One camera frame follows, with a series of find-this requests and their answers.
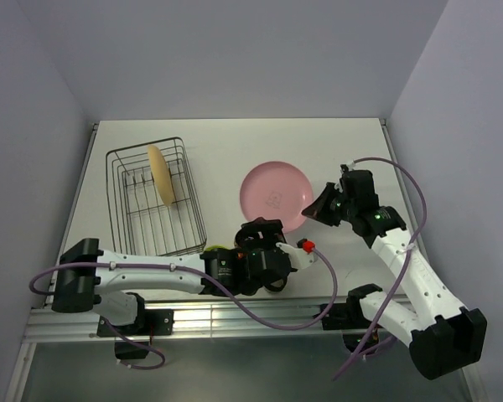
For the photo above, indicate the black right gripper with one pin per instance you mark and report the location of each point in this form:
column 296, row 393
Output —
column 318, row 208

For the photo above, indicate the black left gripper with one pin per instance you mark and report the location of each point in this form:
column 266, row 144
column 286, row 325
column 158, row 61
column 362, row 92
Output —
column 270, row 231

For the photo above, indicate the pink plastic plate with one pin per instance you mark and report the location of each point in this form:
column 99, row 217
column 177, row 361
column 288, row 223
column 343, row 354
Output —
column 276, row 190

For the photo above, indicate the yellow plastic plate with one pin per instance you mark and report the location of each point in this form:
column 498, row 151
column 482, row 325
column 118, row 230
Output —
column 161, row 175

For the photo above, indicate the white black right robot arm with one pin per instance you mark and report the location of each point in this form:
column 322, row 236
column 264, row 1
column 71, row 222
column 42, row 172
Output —
column 441, row 333

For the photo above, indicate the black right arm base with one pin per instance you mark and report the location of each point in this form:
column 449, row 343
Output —
column 339, row 315

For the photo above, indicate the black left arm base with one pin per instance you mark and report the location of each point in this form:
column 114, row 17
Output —
column 156, row 323

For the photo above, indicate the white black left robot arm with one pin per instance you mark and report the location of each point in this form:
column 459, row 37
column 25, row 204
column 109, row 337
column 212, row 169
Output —
column 109, row 283

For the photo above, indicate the lime green bowl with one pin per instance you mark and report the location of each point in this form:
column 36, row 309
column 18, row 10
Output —
column 213, row 247

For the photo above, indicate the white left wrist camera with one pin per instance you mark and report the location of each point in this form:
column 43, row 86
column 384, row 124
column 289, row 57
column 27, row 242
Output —
column 301, row 256

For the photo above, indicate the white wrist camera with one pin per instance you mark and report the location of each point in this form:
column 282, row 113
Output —
column 301, row 256
column 348, row 165

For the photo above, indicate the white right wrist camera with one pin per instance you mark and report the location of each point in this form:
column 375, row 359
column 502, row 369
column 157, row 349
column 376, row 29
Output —
column 348, row 165

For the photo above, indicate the aluminium mounting rail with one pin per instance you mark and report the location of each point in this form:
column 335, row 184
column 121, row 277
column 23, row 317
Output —
column 202, row 319

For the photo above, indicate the black wire dish rack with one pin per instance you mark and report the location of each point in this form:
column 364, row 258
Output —
column 141, row 224

